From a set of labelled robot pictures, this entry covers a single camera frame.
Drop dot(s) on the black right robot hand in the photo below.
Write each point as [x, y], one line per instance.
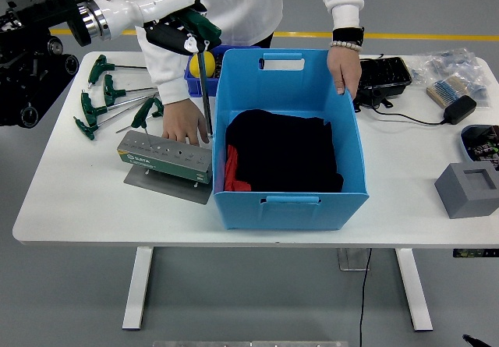
[473, 341]

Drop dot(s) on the black cloth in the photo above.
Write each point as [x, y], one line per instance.
[284, 152]

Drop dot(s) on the white table leg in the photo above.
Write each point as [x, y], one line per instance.
[415, 292]
[136, 288]

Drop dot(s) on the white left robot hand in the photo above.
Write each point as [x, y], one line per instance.
[156, 0]

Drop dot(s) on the metal floor plate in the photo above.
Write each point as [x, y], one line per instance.
[351, 261]

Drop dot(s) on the taped resistor bundle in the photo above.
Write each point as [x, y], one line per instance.
[446, 89]

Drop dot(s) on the light blue folding box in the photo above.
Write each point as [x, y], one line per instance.
[296, 214]

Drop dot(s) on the grey block with square recess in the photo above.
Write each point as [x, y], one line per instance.
[464, 199]

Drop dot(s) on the person's right forearm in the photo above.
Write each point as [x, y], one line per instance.
[163, 74]

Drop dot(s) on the electronic parts in bin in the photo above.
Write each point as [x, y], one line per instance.
[485, 146]

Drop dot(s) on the black power adapter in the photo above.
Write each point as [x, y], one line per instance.
[460, 109]

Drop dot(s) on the black box with mounting lugs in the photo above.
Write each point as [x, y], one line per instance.
[372, 99]

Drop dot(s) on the yellow ball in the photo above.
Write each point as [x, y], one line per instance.
[208, 66]

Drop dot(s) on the light blue parts bin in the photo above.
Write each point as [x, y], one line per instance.
[464, 144]

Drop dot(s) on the black plastic tray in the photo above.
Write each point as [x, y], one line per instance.
[386, 74]

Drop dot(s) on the grey green wrench holder stand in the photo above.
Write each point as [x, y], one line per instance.
[163, 160]

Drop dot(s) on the person's left hand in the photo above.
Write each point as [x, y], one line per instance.
[345, 70]

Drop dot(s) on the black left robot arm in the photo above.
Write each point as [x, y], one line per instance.
[35, 31]

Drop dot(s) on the small dark blue bin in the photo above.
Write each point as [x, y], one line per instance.
[197, 86]

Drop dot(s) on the clear bags of components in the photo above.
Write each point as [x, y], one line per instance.
[448, 64]

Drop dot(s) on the red cloth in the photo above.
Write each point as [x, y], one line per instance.
[232, 169]

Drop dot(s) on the person's right hand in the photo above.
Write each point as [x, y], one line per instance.
[183, 122]

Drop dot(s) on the person's left forearm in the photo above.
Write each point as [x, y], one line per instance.
[343, 0]

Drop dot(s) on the table height control panel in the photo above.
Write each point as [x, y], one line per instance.
[475, 252]

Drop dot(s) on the person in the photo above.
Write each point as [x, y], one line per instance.
[249, 4]

